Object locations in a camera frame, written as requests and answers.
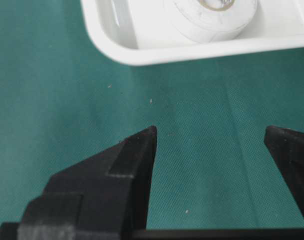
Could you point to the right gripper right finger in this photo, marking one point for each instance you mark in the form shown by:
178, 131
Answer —
286, 147

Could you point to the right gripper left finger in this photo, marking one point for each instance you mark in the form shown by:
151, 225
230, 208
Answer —
104, 197

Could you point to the white tape roll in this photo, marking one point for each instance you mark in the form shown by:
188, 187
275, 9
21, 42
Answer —
205, 21

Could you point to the white plastic tray case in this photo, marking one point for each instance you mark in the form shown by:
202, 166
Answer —
139, 33

